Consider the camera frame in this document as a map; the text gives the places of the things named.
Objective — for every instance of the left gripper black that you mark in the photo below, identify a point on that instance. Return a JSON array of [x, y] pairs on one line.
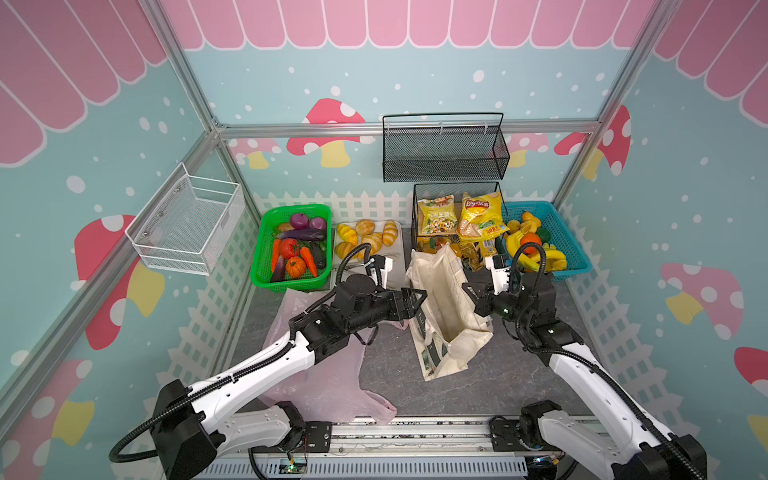
[[395, 297]]

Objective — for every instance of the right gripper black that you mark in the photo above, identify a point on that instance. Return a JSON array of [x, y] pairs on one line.
[[480, 299]]

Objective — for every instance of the pink plastic grocery bag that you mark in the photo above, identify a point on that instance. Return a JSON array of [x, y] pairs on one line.
[[330, 391]]

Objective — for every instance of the canvas tote bag leaf print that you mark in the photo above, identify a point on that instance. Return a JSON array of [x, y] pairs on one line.
[[446, 331]]

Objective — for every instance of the yellow Lays chips bag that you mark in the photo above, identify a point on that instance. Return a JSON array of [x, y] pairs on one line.
[[481, 217]]

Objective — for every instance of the yellow green corn snack bag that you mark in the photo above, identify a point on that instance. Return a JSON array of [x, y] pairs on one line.
[[438, 216]]

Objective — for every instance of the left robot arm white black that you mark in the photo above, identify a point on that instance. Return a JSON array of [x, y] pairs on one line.
[[270, 372]]

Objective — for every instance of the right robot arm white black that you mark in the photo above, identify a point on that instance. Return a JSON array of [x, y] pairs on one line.
[[588, 372]]

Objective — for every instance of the bread roll front left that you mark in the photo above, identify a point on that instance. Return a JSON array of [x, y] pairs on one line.
[[343, 249]]

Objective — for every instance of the yellow banana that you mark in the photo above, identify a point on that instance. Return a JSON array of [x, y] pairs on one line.
[[529, 263]]

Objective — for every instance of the orange fruit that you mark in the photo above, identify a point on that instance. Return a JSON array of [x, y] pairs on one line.
[[530, 238]]

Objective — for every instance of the striped bread roll middle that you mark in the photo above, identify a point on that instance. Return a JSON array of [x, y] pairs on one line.
[[374, 240]]

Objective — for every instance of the striped bread roll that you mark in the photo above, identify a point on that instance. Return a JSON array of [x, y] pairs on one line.
[[374, 240], [347, 234]]

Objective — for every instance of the orange carrot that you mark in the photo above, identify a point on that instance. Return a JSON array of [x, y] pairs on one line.
[[308, 258]]

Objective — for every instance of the teal plastic basket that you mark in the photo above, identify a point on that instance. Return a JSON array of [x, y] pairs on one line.
[[561, 236]]

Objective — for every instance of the striped bread roll left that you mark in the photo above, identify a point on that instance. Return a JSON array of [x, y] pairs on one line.
[[347, 234]]

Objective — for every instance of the yellow noodle snack packet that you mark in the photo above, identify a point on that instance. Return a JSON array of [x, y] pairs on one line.
[[473, 254]]

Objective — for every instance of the orange pumpkin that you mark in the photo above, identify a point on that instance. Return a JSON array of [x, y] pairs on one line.
[[295, 267]]

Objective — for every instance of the long bread roll right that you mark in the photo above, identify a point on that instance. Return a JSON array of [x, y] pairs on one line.
[[390, 233]]

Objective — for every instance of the round bread roll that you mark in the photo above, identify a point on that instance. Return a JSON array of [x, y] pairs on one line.
[[365, 227]]

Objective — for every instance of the purple eggplant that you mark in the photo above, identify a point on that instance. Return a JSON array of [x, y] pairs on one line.
[[307, 234]]

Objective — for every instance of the red tomato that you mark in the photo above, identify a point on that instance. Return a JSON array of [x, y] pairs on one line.
[[289, 248]]

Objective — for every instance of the purple onion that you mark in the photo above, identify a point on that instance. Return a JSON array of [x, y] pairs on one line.
[[318, 225], [299, 221]]

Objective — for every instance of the orange yellow candy bag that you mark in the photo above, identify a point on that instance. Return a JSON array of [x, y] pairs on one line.
[[432, 244]]

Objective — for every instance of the green plastic basket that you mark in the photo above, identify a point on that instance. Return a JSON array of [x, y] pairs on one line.
[[268, 267]]

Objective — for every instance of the black wire shelf rack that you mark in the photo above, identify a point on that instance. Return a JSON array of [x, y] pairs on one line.
[[435, 190]]

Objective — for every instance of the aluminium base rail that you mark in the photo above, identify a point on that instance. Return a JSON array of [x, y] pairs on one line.
[[406, 448]]

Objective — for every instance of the black mesh wall basket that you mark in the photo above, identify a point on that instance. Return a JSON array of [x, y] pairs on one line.
[[444, 147]]

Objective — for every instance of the white wire wall basket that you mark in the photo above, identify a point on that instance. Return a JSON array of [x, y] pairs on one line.
[[187, 223]]

